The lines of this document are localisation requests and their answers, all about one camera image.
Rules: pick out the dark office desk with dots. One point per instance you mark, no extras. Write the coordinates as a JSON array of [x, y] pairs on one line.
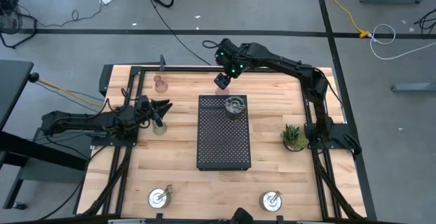
[[13, 88]]

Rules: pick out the black aluminium table frame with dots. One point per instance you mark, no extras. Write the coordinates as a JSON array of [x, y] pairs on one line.
[[177, 69]]

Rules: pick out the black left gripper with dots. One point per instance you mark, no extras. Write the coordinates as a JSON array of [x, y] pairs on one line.
[[144, 105]]

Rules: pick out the green ribbed glass candle holder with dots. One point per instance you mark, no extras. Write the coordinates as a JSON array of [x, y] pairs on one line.
[[159, 129]]

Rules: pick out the potted green succulent plant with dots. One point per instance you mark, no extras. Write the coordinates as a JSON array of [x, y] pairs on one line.
[[292, 137]]

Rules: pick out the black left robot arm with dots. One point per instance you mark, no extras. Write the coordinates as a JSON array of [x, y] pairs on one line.
[[78, 120]]

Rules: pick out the black perforated metal shelf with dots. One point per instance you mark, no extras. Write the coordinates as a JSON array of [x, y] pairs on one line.
[[221, 142]]

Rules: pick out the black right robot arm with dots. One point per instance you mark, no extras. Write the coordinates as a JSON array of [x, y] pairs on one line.
[[289, 65]]

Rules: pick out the silver metal candle holder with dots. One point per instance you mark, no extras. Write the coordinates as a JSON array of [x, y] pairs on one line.
[[234, 110], [270, 202], [157, 199]]

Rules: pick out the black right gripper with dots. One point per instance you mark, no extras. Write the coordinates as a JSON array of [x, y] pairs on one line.
[[221, 80]]

